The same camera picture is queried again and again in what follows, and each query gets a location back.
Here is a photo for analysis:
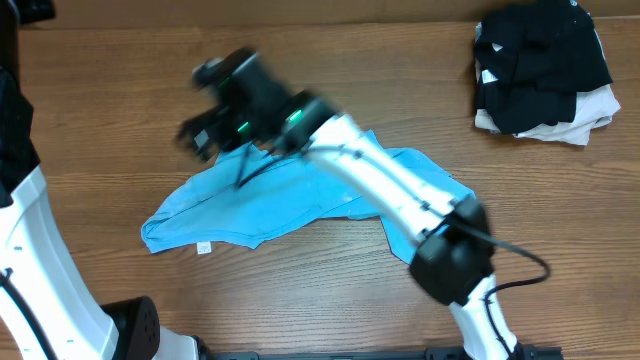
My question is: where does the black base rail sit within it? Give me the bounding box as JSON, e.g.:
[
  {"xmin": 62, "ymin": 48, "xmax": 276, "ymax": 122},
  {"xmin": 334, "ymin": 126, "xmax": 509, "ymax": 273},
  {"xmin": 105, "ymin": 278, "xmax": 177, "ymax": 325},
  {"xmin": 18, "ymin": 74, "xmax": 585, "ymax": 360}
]
[{"xmin": 211, "ymin": 345, "xmax": 564, "ymax": 360}]

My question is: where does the pile of black clothes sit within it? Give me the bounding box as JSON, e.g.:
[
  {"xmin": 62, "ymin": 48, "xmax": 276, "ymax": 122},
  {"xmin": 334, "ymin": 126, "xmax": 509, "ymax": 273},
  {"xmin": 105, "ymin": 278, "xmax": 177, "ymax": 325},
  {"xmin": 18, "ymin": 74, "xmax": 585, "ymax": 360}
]
[{"xmin": 473, "ymin": 0, "xmax": 613, "ymax": 135}]

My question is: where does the white folded garment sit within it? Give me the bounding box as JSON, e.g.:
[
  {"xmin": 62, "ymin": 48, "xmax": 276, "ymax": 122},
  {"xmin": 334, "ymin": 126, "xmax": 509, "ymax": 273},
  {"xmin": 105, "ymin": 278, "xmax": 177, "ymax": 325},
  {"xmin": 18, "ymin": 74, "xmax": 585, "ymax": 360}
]
[{"xmin": 473, "ymin": 22, "xmax": 622, "ymax": 147}]

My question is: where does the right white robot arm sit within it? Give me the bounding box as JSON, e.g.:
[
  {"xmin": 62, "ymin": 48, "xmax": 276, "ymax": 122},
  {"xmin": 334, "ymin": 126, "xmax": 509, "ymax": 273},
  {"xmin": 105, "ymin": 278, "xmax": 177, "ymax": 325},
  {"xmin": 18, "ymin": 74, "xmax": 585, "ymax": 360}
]
[{"xmin": 179, "ymin": 48, "xmax": 522, "ymax": 359}]

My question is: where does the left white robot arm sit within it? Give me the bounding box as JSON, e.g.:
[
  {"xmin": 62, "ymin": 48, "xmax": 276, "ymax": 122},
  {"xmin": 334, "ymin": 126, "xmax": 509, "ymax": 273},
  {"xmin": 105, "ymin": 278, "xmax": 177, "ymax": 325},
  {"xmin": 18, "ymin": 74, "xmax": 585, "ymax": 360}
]
[{"xmin": 1, "ymin": 0, "xmax": 212, "ymax": 360}]

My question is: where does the light blue t-shirt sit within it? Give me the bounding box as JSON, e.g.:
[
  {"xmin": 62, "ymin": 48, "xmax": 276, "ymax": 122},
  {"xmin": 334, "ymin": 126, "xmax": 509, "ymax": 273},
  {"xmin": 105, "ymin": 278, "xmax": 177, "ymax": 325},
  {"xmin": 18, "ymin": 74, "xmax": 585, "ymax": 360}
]
[{"xmin": 140, "ymin": 129, "xmax": 477, "ymax": 266}]

